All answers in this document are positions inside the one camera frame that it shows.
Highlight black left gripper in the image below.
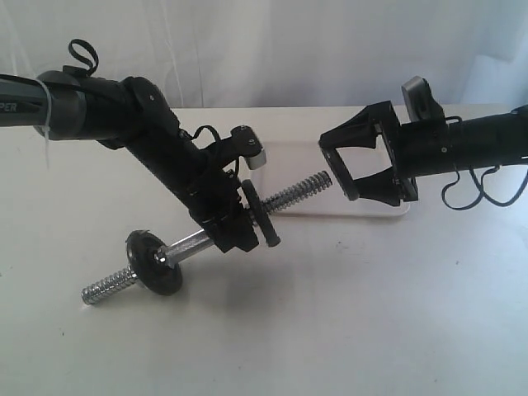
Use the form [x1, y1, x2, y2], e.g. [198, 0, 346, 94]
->
[164, 156, 258, 253]

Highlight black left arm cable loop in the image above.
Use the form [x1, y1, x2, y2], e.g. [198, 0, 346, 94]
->
[68, 39, 100, 78]

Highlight chrome star collar nut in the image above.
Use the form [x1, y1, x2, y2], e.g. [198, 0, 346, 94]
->
[153, 249, 168, 266]

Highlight black weight plate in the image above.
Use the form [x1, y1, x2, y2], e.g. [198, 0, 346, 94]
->
[241, 179, 281, 248]
[318, 139, 360, 201]
[126, 230, 183, 296]

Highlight white zip tie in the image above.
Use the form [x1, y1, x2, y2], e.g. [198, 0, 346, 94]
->
[35, 78, 53, 170]

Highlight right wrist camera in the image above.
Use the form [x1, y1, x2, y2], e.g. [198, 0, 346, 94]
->
[401, 76, 445, 122]

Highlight chrome threaded dumbbell bar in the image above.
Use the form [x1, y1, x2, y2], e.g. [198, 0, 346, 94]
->
[81, 171, 332, 305]

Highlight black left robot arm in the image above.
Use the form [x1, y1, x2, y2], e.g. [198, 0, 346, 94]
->
[1, 71, 265, 252]

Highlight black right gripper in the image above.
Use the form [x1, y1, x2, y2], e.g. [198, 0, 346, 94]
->
[319, 101, 417, 206]

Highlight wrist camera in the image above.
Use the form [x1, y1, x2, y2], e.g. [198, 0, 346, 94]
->
[401, 76, 445, 122]
[218, 125, 266, 170]

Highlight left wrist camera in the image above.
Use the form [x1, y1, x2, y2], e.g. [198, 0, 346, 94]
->
[218, 125, 266, 170]

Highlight white rectangular tray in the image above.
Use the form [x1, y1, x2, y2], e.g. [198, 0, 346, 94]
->
[248, 140, 411, 218]

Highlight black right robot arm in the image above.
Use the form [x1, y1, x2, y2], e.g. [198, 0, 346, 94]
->
[318, 101, 527, 206]

